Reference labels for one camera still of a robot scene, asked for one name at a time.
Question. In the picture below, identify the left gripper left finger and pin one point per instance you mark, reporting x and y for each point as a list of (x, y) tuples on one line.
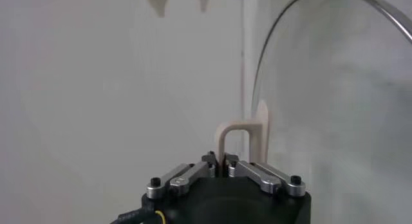
[(186, 178)]

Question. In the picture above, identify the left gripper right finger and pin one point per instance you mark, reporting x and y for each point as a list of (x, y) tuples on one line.
[(260, 177)]

